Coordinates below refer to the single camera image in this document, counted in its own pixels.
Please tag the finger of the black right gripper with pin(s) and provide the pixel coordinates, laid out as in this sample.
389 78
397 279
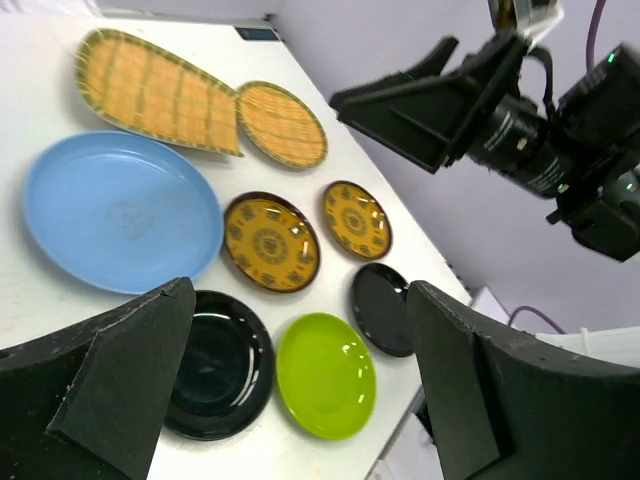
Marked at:
433 121
431 65

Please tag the long woven bamboo tray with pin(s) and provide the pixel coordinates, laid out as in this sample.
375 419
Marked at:
147 90

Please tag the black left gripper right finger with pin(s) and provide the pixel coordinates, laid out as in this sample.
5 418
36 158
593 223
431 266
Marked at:
505 405

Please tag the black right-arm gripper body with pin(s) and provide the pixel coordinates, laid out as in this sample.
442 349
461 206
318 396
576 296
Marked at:
584 139

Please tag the lime green plate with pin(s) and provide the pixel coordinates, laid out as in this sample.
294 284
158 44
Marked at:
326 376

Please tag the dark blue corner label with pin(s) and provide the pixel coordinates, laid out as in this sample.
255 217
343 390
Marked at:
257 33

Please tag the black plate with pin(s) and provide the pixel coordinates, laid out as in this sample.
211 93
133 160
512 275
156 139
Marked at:
226 375
378 301

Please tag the yellow patterned plate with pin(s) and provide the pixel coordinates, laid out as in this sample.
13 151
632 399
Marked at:
271 242
356 220

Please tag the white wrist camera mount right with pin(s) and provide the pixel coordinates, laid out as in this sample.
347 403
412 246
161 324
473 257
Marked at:
531 19

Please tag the large blue plate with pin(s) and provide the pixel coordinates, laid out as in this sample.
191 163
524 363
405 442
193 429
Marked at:
121 212

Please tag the round woven bamboo plate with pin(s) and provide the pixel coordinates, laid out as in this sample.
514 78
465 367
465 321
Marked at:
281 125

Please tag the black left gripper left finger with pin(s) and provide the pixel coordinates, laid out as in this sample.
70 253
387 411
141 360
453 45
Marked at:
89 401

